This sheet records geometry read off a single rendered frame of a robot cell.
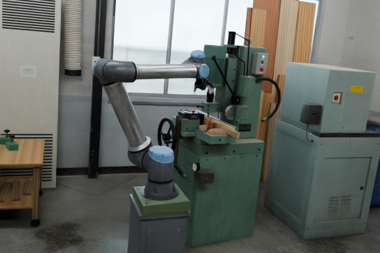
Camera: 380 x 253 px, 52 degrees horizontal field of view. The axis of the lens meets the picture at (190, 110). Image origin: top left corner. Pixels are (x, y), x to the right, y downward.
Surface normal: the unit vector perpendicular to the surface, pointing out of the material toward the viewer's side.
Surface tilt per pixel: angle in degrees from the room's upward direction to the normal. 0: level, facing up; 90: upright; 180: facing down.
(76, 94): 90
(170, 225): 90
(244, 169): 90
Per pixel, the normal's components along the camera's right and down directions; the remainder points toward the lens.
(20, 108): 0.33, 0.21
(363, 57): -0.94, -0.03
